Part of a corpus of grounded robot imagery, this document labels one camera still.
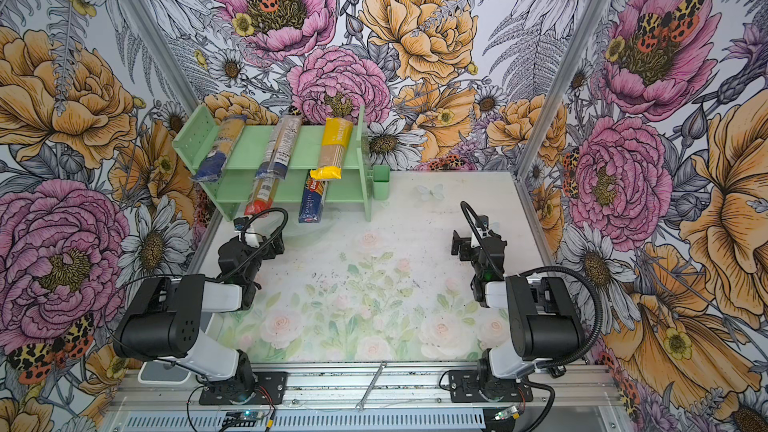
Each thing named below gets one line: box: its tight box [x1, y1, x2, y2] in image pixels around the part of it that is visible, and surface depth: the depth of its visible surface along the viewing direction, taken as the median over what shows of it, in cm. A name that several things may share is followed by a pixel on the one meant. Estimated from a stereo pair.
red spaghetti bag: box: [244, 196, 273, 217], surface depth 93 cm
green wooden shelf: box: [172, 104, 372, 223], surface depth 91 cm
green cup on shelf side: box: [373, 165, 391, 201], surface depth 111 cm
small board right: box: [494, 405, 518, 421], surface depth 73 cm
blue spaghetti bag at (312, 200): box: [298, 169, 328, 224], surface depth 93 cm
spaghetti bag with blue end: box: [191, 115, 248, 182], surface depth 88 cm
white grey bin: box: [138, 360, 192, 385], surface depth 73 cm
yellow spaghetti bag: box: [310, 117, 354, 180], surface depth 85 cm
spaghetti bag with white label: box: [249, 115, 303, 199], surface depth 90 cm
